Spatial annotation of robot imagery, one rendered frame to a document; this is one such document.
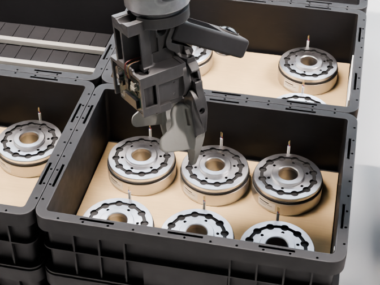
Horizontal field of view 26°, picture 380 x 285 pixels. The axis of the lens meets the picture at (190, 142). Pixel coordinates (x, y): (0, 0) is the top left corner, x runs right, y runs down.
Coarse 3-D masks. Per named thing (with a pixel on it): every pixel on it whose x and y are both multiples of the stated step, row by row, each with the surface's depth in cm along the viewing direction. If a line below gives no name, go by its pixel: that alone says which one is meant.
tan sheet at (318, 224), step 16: (112, 144) 132; (176, 160) 129; (96, 176) 126; (176, 176) 126; (336, 176) 126; (96, 192) 123; (112, 192) 123; (160, 192) 123; (176, 192) 123; (80, 208) 121; (160, 208) 121; (176, 208) 121; (192, 208) 121; (208, 208) 121; (224, 208) 121; (240, 208) 121; (256, 208) 121; (320, 208) 121; (160, 224) 118; (240, 224) 118; (304, 224) 118; (320, 224) 118; (320, 240) 116
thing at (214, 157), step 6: (210, 156) 124; (216, 156) 124; (222, 156) 124; (204, 162) 123; (222, 162) 123; (228, 162) 123; (198, 168) 122; (204, 168) 122; (228, 168) 122; (204, 174) 121; (210, 174) 121; (216, 174) 121; (222, 174) 121
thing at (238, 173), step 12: (204, 156) 125; (228, 156) 125; (240, 156) 125; (192, 168) 123; (240, 168) 123; (192, 180) 120; (204, 180) 121; (216, 180) 120; (228, 180) 121; (240, 180) 120; (216, 192) 119
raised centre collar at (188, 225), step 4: (192, 220) 114; (196, 220) 114; (200, 220) 114; (184, 224) 113; (188, 224) 113; (192, 224) 113; (196, 224) 113; (200, 224) 113; (204, 224) 113; (208, 224) 113; (180, 228) 112; (184, 228) 112; (188, 228) 113; (204, 228) 113; (208, 228) 112; (212, 228) 112; (208, 232) 112; (212, 232) 112
